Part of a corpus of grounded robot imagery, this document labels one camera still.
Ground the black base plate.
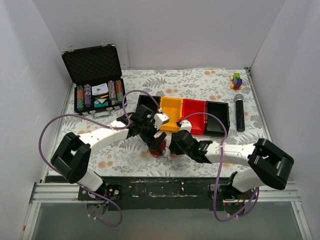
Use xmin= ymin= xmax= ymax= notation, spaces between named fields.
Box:
xmin=77 ymin=176 xmax=257 ymax=211

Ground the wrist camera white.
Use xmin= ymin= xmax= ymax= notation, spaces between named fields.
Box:
xmin=179 ymin=119 xmax=192 ymax=133
xmin=154 ymin=113 xmax=170 ymax=130

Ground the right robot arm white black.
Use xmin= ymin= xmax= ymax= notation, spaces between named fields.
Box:
xmin=169 ymin=130 xmax=294 ymax=199

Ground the black microphone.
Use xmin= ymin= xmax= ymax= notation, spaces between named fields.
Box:
xmin=234 ymin=94 xmax=245 ymax=132

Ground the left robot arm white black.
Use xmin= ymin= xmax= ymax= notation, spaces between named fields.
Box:
xmin=50 ymin=105 xmax=170 ymax=200

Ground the black poker chip case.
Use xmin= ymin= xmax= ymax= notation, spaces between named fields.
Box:
xmin=61 ymin=42 xmax=127 ymax=116

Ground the black bin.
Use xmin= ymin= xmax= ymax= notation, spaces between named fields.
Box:
xmin=136 ymin=94 xmax=158 ymax=114
xmin=204 ymin=101 xmax=230 ymax=137

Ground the colourful toy block train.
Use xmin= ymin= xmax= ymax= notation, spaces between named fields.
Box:
xmin=230 ymin=72 xmax=243 ymax=91

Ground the aluminium rail frame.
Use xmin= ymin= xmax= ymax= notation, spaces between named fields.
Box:
xmin=20 ymin=181 xmax=313 ymax=240

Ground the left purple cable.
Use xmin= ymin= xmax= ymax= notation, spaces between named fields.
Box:
xmin=37 ymin=89 xmax=165 ymax=228

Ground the purple cable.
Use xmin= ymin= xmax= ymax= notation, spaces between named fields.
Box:
xmin=176 ymin=111 xmax=260 ymax=222
xmin=37 ymin=89 xmax=165 ymax=228

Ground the teal card box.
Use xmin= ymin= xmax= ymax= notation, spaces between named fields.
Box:
xmin=93 ymin=98 xmax=109 ymax=108

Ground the yellow bin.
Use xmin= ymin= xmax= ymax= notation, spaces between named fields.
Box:
xmin=160 ymin=96 xmax=183 ymax=133

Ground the red wire bundle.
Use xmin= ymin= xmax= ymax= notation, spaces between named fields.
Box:
xmin=147 ymin=136 xmax=171 ymax=159

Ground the floral table mat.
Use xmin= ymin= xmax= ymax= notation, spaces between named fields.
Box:
xmin=47 ymin=68 xmax=277 ymax=179

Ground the left black bin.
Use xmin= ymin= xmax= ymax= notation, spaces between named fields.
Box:
xmin=136 ymin=94 xmax=158 ymax=114

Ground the right black bin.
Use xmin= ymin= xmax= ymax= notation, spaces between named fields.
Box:
xmin=204 ymin=101 xmax=230 ymax=137

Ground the playing card deck white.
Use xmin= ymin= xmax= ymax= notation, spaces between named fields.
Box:
xmin=91 ymin=83 xmax=109 ymax=96

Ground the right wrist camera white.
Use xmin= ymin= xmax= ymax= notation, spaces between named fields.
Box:
xmin=179 ymin=119 xmax=192 ymax=133

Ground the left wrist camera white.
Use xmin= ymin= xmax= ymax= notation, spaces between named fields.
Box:
xmin=154 ymin=113 xmax=170 ymax=130

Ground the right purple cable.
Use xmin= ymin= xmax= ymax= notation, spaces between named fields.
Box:
xmin=176 ymin=111 xmax=260 ymax=222

